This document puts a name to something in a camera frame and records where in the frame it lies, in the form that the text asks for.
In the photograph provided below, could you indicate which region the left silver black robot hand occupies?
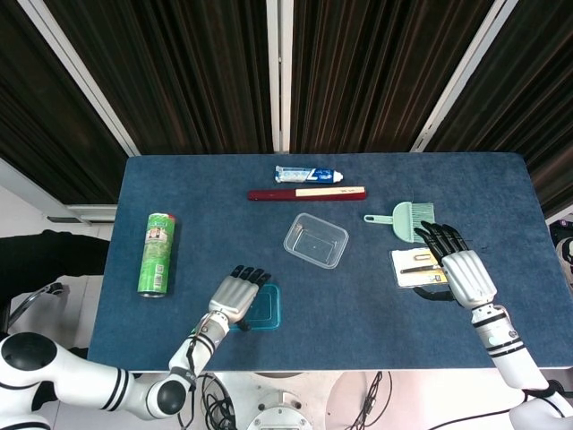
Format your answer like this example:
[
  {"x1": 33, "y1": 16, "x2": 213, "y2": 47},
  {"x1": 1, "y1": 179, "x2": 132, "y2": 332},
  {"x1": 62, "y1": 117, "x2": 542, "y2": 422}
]
[{"x1": 207, "y1": 264, "x2": 273, "y2": 332}]

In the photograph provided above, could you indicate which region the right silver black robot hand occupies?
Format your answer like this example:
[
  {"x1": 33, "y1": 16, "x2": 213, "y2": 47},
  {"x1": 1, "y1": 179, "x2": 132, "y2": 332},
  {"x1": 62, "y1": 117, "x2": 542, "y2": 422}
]
[{"x1": 412, "y1": 221, "x2": 498, "y2": 311}]

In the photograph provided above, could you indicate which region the blue translucent plastic lid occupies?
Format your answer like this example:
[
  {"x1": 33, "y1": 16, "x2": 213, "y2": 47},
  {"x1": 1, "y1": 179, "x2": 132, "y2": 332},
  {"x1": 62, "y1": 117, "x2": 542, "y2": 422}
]
[{"x1": 228, "y1": 282, "x2": 283, "y2": 333}]

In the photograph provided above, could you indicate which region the clear plastic food container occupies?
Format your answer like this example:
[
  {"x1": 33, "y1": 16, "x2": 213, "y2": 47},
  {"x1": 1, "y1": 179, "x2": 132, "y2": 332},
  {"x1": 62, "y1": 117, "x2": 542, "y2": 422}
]
[{"x1": 282, "y1": 212, "x2": 350, "y2": 271}]

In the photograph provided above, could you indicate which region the white grey robot base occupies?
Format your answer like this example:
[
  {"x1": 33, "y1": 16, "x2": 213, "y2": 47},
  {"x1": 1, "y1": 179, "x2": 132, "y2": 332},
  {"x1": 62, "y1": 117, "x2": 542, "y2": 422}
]
[{"x1": 218, "y1": 371, "x2": 390, "y2": 430}]

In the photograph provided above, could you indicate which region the razor blister pack card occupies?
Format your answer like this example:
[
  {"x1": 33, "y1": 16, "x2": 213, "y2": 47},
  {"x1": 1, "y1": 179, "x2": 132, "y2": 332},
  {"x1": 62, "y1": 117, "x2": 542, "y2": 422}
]
[{"x1": 390, "y1": 247, "x2": 450, "y2": 289}]

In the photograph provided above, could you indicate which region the mint green mini brush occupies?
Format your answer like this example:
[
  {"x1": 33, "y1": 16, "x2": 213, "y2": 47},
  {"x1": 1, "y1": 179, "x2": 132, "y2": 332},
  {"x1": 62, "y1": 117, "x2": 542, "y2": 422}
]
[{"x1": 407, "y1": 202, "x2": 438, "y2": 246}]

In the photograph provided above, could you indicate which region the green chips can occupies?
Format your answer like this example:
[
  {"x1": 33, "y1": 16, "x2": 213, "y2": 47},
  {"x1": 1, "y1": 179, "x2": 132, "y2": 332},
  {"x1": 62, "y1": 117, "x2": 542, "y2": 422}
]
[{"x1": 136, "y1": 211, "x2": 180, "y2": 299}]

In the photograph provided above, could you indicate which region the mint green mini dustpan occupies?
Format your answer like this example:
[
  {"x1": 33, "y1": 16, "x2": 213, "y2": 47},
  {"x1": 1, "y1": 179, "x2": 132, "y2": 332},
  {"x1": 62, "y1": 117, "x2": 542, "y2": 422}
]
[{"x1": 363, "y1": 201, "x2": 415, "y2": 244}]

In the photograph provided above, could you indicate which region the black white device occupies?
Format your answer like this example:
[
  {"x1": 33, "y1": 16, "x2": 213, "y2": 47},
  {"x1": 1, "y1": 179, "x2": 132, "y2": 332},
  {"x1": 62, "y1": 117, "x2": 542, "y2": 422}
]
[{"x1": 549, "y1": 218, "x2": 573, "y2": 288}]

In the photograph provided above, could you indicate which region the blue table cloth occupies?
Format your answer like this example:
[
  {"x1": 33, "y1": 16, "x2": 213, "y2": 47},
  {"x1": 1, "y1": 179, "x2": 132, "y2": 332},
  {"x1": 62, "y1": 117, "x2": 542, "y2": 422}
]
[{"x1": 87, "y1": 152, "x2": 573, "y2": 373}]

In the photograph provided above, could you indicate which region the dark red chopstick box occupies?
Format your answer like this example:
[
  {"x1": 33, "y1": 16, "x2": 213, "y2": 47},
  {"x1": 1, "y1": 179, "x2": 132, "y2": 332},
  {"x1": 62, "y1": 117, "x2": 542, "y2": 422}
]
[{"x1": 247, "y1": 185, "x2": 369, "y2": 202}]

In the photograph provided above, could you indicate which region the blue white toothpaste tube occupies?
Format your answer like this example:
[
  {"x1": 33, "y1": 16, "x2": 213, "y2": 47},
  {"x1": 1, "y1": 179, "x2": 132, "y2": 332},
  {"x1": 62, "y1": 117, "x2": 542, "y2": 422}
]
[{"x1": 274, "y1": 165, "x2": 346, "y2": 185}]

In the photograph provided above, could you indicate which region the black chair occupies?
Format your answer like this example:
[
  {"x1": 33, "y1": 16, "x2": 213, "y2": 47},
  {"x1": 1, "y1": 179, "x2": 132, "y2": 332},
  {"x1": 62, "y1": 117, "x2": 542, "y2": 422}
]
[{"x1": 0, "y1": 229, "x2": 113, "y2": 348}]

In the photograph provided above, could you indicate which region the dark brown curtain panel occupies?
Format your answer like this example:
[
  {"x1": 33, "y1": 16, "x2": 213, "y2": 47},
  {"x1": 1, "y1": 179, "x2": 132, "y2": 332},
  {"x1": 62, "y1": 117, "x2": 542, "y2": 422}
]
[
  {"x1": 44, "y1": 0, "x2": 275, "y2": 156},
  {"x1": 289, "y1": 0, "x2": 494, "y2": 154},
  {"x1": 423, "y1": 0, "x2": 573, "y2": 219},
  {"x1": 0, "y1": 0, "x2": 130, "y2": 206}
]

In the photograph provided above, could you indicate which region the black floor cable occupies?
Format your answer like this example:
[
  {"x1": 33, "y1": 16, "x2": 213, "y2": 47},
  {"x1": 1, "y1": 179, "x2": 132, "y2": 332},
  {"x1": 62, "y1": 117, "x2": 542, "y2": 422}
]
[
  {"x1": 348, "y1": 371, "x2": 396, "y2": 430},
  {"x1": 178, "y1": 372, "x2": 241, "y2": 430}
]

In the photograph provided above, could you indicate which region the white frame post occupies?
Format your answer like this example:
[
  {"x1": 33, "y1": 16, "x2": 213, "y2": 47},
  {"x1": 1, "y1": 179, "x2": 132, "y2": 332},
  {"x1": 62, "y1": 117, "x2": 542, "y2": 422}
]
[
  {"x1": 17, "y1": 0, "x2": 142, "y2": 158},
  {"x1": 410, "y1": 0, "x2": 521, "y2": 154},
  {"x1": 265, "y1": 0, "x2": 295, "y2": 154}
]

